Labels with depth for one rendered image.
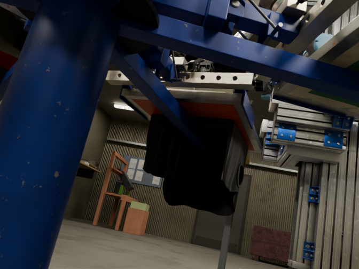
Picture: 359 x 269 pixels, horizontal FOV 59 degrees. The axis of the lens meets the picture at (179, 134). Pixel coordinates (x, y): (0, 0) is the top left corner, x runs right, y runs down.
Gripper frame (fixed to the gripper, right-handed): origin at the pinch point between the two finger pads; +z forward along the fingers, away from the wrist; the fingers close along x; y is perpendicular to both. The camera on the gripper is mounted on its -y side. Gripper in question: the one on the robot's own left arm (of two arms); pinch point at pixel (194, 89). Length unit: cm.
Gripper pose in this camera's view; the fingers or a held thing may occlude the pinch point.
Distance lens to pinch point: 165.4
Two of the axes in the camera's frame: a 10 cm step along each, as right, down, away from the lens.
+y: 9.2, 0.9, -3.8
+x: 3.4, 3.2, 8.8
